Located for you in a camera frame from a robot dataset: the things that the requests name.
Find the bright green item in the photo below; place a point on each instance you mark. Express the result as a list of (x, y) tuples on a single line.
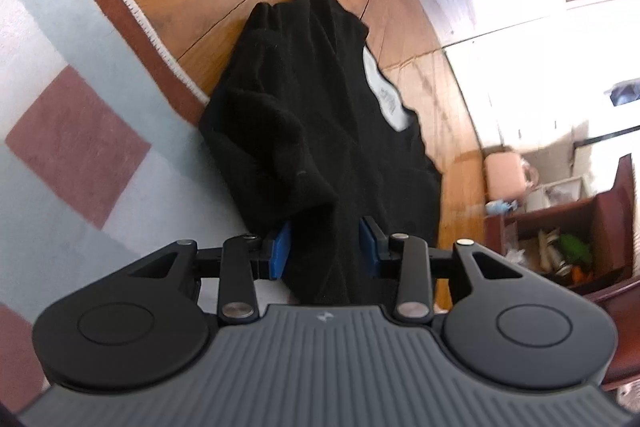
[(575, 247)]

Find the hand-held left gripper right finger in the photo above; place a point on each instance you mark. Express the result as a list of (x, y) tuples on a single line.
[(369, 252)]

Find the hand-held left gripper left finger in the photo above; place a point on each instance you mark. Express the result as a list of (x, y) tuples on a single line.
[(281, 252)]

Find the dark wooden shelf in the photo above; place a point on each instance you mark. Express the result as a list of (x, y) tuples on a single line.
[(550, 217)]

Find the checked rug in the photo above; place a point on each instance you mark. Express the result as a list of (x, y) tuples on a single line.
[(75, 57)]

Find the pink box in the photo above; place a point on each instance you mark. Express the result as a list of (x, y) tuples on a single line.
[(502, 177)]

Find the light blue pump bottle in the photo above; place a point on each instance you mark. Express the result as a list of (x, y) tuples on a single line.
[(500, 207)]

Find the dark red wooden chair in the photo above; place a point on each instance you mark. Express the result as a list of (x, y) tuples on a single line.
[(627, 332)]

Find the black sweater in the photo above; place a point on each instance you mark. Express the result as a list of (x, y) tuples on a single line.
[(325, 132)]

